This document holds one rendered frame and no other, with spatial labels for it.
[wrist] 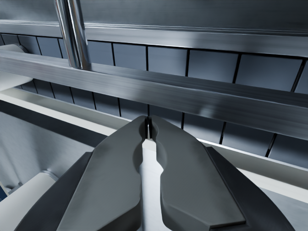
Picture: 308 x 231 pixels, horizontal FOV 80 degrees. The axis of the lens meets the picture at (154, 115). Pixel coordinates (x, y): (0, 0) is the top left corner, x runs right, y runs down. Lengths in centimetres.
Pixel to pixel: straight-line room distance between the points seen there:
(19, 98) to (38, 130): 11
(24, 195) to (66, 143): 15
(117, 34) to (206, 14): 9
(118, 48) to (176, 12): 7
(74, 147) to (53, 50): 16
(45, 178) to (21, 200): 5
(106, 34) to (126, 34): 2
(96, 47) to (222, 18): 13
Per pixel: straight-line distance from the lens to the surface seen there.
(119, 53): 19
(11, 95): 32
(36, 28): 28
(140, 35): 18
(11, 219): 44
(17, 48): 31
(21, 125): 44
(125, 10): 24
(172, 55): 17
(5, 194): 69
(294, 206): 30
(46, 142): 40
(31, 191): 46
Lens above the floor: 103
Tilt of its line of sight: 50 degrees down
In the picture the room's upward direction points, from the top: 135 degrees counter-clockwise
